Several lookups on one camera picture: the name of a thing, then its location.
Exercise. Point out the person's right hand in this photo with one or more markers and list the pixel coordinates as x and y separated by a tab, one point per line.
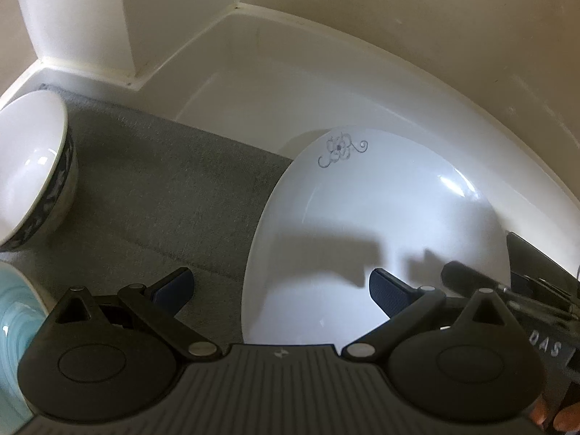
559	412

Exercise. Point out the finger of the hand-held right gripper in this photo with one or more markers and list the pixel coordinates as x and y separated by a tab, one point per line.
462	274

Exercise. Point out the grey woven mat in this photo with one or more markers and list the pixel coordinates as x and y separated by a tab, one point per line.
158	190

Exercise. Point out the white bowl with blue pattern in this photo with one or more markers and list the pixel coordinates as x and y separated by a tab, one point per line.
27	158

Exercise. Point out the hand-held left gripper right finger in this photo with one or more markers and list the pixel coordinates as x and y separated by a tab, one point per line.
385	291

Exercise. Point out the light teal bowl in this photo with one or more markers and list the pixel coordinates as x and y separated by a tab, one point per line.
18	321

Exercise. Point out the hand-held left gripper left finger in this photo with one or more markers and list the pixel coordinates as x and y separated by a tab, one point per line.
174	289

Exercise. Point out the white plate with floral print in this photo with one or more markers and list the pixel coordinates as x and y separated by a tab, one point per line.
362	199

